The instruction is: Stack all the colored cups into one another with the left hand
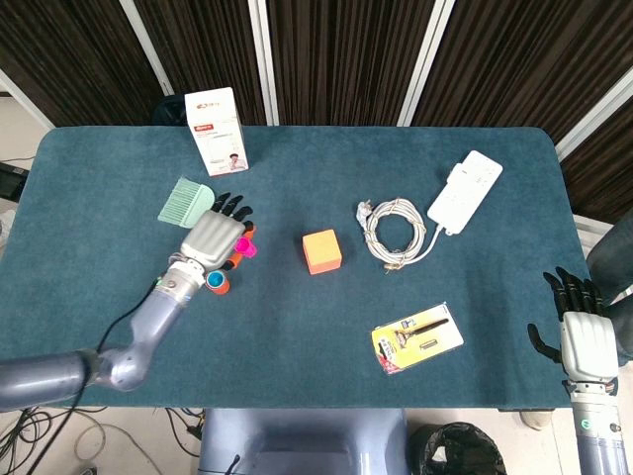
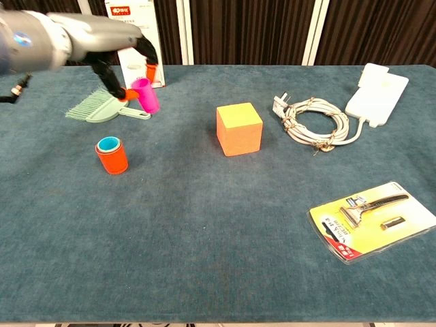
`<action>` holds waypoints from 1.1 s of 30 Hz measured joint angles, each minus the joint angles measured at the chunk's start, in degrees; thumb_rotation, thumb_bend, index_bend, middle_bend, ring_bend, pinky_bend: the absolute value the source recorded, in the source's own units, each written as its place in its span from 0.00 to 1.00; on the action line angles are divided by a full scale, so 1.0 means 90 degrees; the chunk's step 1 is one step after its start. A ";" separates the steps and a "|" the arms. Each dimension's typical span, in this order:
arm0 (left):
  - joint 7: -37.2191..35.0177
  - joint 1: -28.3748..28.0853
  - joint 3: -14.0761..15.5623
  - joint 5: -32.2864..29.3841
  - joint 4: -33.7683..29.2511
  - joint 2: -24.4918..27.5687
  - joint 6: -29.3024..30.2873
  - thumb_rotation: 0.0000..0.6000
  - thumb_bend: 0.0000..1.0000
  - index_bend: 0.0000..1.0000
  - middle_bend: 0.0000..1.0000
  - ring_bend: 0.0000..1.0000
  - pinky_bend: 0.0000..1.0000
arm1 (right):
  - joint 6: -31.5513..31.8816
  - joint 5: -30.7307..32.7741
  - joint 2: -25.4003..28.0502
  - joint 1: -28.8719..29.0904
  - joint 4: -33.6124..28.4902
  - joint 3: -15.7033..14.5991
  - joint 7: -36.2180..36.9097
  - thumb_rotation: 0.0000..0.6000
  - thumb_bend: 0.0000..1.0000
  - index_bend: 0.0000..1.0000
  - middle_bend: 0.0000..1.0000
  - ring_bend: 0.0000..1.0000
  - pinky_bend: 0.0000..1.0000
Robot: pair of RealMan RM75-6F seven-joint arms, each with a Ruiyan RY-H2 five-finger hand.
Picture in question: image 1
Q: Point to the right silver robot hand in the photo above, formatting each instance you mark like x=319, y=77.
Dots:
x=588, y=341

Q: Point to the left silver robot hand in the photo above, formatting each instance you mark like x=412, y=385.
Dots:
x=212, y=237

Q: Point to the magenta plastic cup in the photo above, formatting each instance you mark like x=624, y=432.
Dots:
x=244, y=246

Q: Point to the light blue plastic cup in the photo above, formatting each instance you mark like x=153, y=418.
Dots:
x=215, y=280

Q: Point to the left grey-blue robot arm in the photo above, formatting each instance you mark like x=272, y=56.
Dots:
x=148, y=321

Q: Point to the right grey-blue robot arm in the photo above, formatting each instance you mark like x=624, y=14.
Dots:
x=596, y=435

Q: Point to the mint green hand brush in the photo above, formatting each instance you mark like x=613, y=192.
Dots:
x=183, y=203

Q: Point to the orange plastic cup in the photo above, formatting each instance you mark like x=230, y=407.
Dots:
x=226, y=289

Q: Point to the white lamp product box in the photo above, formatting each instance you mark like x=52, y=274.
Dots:
x=220, y=138

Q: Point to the orange yellow foam cube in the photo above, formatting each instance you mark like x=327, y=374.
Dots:
x=321, y=252

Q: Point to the teal table cloth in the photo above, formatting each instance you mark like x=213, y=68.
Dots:
x=297, y=321

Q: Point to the dark chair back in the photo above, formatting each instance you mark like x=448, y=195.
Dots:
x=170, y=111

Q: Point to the black trash bin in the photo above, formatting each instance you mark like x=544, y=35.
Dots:
x=460, y=450

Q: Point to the yellow razor blister pack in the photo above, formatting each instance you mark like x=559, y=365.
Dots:
x=415, y=341

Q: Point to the white power strip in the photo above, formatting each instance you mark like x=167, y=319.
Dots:
x=465, y=193

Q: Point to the grey-blue robot torso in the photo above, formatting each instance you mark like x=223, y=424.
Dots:
x=301, y=440

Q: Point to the white partition frame post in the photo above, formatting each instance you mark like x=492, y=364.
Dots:
x=598, y=116
x=427, y=59
x=147, y=49
x=264, y=59

